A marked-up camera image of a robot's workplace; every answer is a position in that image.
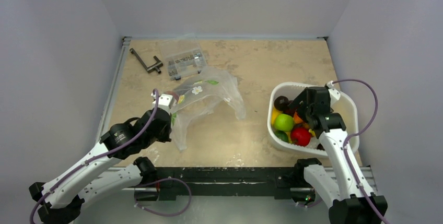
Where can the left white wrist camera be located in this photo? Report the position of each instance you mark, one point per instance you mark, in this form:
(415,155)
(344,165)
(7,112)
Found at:
(165,102)

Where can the orange fake fruit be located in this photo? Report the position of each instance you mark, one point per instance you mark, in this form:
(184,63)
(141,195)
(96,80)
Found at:
(297,119)

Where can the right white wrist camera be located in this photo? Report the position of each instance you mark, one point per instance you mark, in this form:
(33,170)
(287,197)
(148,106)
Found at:
(335,94)

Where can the clear plastic screw box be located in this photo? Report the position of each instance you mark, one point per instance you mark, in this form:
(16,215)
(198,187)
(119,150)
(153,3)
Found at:
(183,57)

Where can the clear plastic bag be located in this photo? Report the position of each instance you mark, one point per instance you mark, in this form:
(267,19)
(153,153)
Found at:
(199,96)

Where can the white plastic basket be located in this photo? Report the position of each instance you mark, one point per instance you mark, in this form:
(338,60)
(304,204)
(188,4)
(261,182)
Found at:
(345,106)

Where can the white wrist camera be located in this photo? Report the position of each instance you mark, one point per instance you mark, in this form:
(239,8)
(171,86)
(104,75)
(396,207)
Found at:
(165,102)
(335,94)

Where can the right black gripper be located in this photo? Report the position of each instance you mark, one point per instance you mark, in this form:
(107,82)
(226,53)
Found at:
(309,101)

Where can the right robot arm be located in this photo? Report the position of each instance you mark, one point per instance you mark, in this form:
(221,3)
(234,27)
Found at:
(349,197)

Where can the red apple in basket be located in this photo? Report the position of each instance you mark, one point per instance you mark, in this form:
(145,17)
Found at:
(300,136)

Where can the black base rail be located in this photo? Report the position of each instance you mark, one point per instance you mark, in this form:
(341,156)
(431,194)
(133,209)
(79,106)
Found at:
(275,182)

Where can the yellow fake lemon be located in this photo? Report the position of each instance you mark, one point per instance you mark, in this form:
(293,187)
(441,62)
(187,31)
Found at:
(275,113)

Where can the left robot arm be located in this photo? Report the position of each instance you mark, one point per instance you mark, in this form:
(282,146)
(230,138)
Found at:
(62,199)

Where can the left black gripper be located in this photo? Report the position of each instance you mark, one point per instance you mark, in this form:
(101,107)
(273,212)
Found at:
(166,137)

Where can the dark red fake fruit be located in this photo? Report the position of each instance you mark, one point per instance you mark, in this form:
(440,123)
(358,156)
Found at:
(281,103)

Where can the red fake fruit in bag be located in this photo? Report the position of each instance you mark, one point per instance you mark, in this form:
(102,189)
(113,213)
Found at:
(172,93)

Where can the light green fake apple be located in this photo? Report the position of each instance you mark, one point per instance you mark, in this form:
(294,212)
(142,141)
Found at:
(284,122)

